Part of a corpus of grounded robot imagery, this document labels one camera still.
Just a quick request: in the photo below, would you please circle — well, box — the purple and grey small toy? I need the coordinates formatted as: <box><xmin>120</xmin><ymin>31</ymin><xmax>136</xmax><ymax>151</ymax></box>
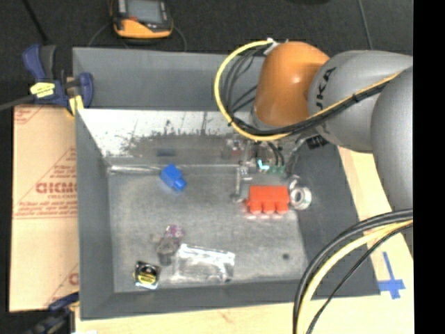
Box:
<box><xmin>155</xmin><ymin>224</ymin><xmax>186</xmax><ymax>267</ymax></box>

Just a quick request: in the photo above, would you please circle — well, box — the silver tape roll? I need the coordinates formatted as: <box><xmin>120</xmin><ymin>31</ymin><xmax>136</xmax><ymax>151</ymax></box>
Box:
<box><xmin>289</xmin><ymin>184</ymin><xmax>313</xmax><ymax>211</ymax></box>

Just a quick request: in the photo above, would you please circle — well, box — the black and yellow tape measure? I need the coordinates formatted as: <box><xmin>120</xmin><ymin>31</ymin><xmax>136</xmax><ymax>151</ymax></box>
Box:
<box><xmin>133</xmin><ymin>260</ymin><xmax>162</xmax><ymax>290</ymax></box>

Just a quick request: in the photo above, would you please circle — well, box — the blue toy block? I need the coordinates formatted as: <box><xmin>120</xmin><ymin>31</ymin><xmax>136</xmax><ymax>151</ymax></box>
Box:
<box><xmin>159</xmin><ymin>164</ymin><xmax>188</xmax><ymax>193</ymax></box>

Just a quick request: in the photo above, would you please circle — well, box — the red toy block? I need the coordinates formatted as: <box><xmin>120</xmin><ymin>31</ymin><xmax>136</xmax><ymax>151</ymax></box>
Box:
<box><xmin>244</xmin><ymin>185</ymin><xmax>291</xmax><ymax>219</ymax></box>

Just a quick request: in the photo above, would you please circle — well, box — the brown cardboard board red print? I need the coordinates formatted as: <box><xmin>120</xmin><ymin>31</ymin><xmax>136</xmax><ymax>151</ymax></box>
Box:
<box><xmin>8</xmin><ymin>104</ymin><xmax>81</xmax><ymax>313</ymax></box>

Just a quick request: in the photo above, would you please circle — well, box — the grey metal bin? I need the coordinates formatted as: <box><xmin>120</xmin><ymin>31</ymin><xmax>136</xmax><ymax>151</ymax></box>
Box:
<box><xmin>72</xmin><ymin>47</ymin><xmax>380</xmax><ymax>319</ymax></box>

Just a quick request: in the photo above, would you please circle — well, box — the clear plastic packet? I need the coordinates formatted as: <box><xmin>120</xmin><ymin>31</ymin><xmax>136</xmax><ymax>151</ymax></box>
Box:
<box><xmin>171</xmin><ymin>243</ymin><xmax>237</xmax><ymax>285</ymax></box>

